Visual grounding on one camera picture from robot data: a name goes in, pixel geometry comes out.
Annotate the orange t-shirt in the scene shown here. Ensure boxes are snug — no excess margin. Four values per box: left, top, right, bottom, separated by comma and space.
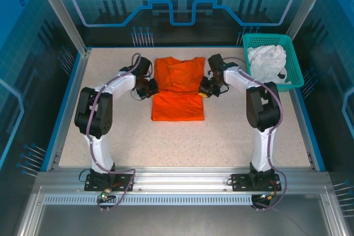
150, 56, 206, 122

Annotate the white t-shirt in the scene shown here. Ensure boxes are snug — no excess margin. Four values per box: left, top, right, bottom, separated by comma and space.
247, 44, 293, 85

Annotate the teal plastic basket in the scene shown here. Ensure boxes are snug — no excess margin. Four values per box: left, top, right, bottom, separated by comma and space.
242, 33, 304, 92

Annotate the connector with green light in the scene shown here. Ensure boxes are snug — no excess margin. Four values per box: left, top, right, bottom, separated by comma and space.
99, 188, 117, 201
258, 191, 278, 201

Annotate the aluminium cross rail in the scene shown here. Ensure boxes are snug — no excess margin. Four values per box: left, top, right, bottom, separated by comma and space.
35, 166, 332, 192

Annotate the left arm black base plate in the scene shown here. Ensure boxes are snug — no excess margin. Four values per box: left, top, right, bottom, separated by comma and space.
84, 173, 135, 192

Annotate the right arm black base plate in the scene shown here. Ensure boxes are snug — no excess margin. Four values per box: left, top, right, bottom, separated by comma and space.
231, 174, 282, 192

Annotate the aluminium frame post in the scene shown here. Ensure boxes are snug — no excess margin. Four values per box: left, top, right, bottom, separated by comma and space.
286, 0, 334, 40
30, 0, 92, 57

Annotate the slotted white cable duct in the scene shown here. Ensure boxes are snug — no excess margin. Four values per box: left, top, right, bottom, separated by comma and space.
44, 194, 254, 206

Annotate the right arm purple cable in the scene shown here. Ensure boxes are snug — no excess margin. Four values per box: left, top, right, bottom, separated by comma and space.
223, 56, 288, 212

